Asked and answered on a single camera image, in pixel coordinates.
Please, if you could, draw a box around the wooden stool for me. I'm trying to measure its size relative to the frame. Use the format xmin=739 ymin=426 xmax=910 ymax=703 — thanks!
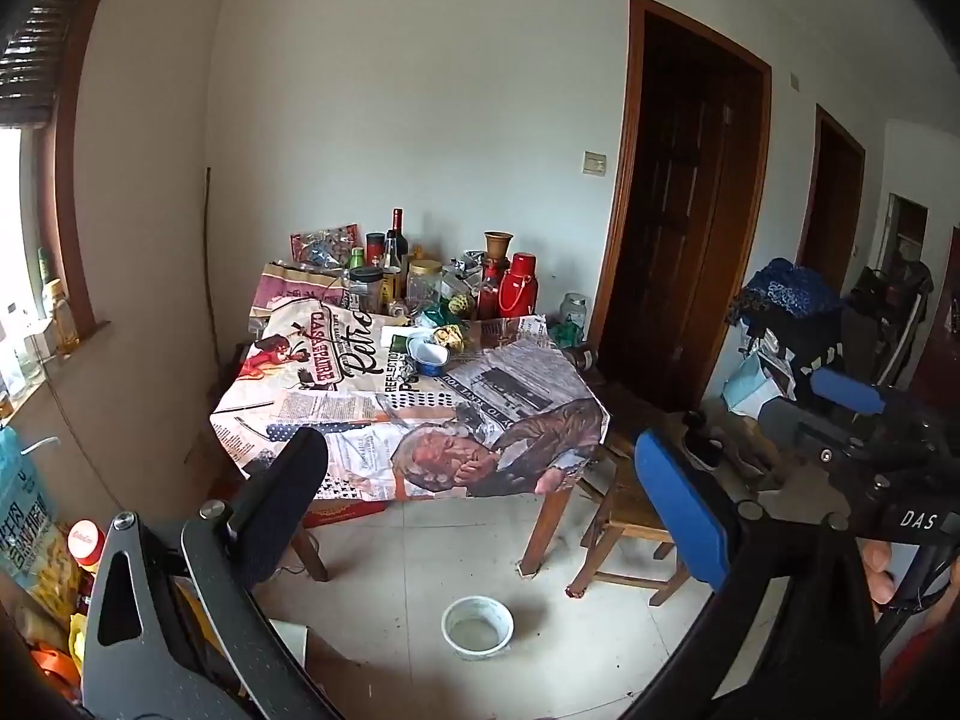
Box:
xmin=566 ymin=457 xmax=691 ymax=608

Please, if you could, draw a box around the pink printed sack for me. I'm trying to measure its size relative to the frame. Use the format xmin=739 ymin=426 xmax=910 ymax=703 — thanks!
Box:
xmin=259 ymin=261 xmax=352 ymax=316

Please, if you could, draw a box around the yellow oil bottle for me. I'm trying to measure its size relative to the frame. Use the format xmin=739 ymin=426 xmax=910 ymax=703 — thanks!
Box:
xmin=56 ymin=281 xmax=80 ymax=353

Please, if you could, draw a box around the blue printed bag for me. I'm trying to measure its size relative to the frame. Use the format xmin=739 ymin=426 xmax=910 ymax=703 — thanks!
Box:
xmin=0 ymin=427 xmax=61 ymax=586

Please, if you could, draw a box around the brown window frame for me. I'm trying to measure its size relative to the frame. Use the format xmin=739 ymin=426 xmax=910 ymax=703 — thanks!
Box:
xmin=52 ymin=0 xmax=128 ymax=346

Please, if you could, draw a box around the narrow dark wooden door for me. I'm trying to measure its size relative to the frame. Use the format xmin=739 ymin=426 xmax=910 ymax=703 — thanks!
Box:
xmin=795 ymin=105 xmax=867 ymax=293

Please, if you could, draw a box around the red cardboard box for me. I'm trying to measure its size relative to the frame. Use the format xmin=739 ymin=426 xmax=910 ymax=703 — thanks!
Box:
xmin=307 ymin=501 xmax=387 ymax=526

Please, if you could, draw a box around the white cardboard box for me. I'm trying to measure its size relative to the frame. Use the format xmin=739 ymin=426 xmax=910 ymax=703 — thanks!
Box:
xmin=268 ymin=619 xmax=346 ymax=683

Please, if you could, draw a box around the printed tablecloth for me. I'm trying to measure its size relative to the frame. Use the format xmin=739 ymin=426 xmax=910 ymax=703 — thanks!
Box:
xmin=210 ymin=304 xmax=610 ymax=502

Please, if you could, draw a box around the red snack packet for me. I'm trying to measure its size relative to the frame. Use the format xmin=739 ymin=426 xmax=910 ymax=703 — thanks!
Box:
xmin=291 ymin=223 xmax=359 ymax=271

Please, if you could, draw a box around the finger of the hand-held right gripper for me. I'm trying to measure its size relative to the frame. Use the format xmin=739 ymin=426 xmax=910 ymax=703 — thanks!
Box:
xmin=757 ymin=396 xmax=890 ymax=468
xmin=810 ymin=367 xmax=960 ymax=442

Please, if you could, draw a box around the white-framed doorway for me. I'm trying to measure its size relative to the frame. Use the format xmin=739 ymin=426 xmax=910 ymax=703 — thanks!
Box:
xmin=877 ymin=195 xmax=929 ymax=278

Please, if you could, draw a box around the jar with red lid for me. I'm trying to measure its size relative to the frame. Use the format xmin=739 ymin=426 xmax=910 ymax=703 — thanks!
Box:
xmin=67 ymin=519 xmax=106 ymax=571

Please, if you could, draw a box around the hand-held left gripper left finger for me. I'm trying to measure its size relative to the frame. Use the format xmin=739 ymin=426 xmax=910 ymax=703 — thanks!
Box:
xmin=81 ymin=426 xmax=347 ymax=720

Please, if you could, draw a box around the plastic jar with gold lid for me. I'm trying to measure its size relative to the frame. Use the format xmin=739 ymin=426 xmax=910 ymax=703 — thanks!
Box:
xmin=406 ymin=260 xmax=443 ymax=312

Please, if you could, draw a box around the silver foil bag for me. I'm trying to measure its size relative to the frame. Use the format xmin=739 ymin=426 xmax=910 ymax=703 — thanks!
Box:
xmin=442 ymin=251 xmax=488 ymax=293

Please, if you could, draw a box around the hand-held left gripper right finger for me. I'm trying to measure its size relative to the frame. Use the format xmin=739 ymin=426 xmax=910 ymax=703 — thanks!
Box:
xmin=634 ymin=427 xmax=884 ymax=720

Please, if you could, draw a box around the person's right hand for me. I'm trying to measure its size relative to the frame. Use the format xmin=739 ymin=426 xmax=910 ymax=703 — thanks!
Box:
xmin=861 ymin=538 xmax=897 ymax=607

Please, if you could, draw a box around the light blue plastic bag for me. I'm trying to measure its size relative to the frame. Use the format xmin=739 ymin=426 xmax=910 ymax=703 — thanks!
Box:
xmin=724 ymin=356 xmax=781 ymax=417

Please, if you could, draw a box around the dark wine bottle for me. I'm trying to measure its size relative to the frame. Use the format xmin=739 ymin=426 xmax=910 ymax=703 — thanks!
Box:
xmin=386 ymin=208 xmax=410 ymax=275

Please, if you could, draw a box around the blue and white bowl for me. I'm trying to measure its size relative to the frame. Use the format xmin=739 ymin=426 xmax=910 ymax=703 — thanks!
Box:
xmin=409 ymin=336 xmax=451 ymax=377

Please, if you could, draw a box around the yellow snack bag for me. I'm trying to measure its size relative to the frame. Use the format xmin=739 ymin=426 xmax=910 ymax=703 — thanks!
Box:
xmin=15 ymin=525 xmax=83 ymax=616

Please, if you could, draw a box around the blue patterned cloth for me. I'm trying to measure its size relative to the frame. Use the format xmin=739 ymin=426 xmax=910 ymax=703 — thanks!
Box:
xmin=731 ymin=259 xmax=841 ymax=323

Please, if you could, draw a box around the white plastic bucket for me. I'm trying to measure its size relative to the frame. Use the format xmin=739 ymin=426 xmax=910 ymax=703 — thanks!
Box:
xmin=441 ymin=596 xmax=515 ymax=662

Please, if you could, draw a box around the glass jar with black lid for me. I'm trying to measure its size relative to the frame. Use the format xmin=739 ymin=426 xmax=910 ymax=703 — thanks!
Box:
xmin=349 ymin=266 xmax=385 ymax=312

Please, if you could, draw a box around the window blind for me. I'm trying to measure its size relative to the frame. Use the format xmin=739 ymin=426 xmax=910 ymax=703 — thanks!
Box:
xmin=0 ymin=0 xmax=83 ymax=128

